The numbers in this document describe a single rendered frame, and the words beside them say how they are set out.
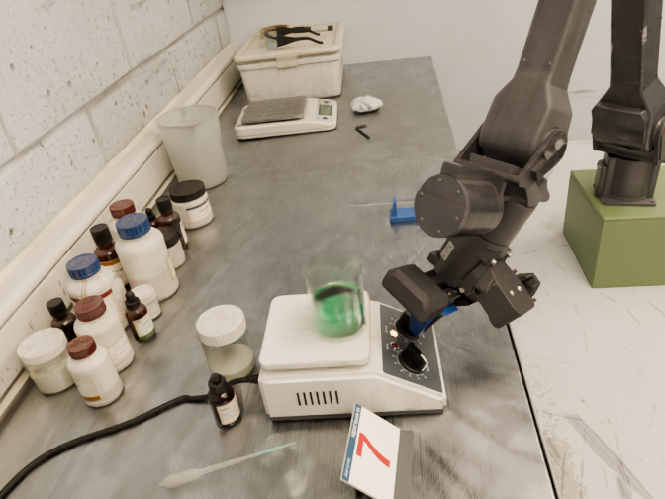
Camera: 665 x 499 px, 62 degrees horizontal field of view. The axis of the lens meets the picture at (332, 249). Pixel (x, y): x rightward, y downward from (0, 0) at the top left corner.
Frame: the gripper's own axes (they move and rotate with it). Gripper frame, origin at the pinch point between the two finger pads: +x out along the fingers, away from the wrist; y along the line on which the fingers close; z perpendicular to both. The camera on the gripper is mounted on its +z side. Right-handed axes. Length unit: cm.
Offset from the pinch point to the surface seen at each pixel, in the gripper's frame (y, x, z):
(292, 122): 45, 16, -71
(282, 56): 57, 9, -94
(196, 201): 6, 21, -50
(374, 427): -10.6, 8.3, 5.6
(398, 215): 26.4, 6.9, -23.1
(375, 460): -13.2, 8.7, 8.3
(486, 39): 124, -13, -77
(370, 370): -9.6, 4.3, 1.5
